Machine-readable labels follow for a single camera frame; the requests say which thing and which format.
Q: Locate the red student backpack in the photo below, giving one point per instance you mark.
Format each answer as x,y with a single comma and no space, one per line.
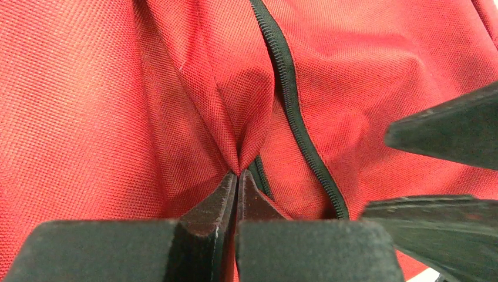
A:
138,109

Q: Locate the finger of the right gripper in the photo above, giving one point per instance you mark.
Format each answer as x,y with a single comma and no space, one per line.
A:
462,130
455,235

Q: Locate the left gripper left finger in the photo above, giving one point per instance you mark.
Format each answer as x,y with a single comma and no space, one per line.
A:
194,247

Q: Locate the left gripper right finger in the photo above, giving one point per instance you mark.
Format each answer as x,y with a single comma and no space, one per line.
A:
270,247

